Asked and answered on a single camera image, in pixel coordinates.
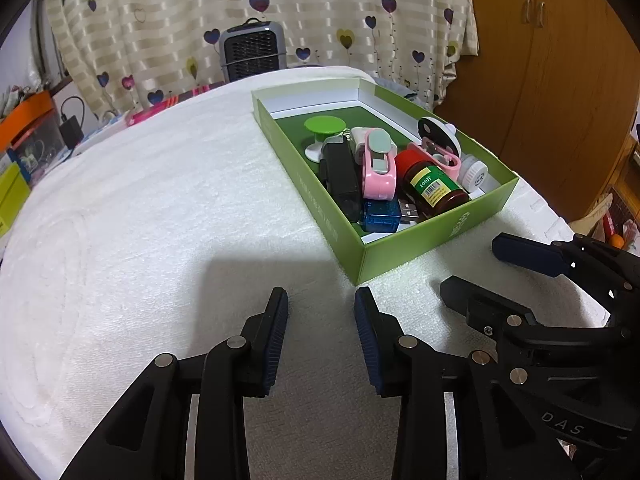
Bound red capped brown bottle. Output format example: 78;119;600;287
395;150;471;217

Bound panda round tape measure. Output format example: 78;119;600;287
418;116;461;157

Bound green white thread spool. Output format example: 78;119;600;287
304;115;347;162

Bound white usb wall charger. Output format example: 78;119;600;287
349;127;370;166

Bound white round cap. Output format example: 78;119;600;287
458;155;489;193

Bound blue translucent usb adapter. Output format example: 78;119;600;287
360;198;420;233

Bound brown wooden wardrobe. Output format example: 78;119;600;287
436;0;639;221

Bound green shallow cardboard box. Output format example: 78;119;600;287
252;78;518;285

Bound black rectangular device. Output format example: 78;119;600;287
320;140;361;223

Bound white towel table cover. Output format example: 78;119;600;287
1;66;399;479

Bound lime green cardboard box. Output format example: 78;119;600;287
0;162;30;236

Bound white blue power strip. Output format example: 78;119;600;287
70;115;128;157

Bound black power adapter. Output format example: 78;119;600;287
60;116;84;151

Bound colourful striped cloth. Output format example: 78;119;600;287
127;81;224;127

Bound orange lidded storage bin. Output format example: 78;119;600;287
1;90;65;172

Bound grey portable space heater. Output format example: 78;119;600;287
219;18;286;82

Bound heart patterned beige curtain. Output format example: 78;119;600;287
44;0;480;115

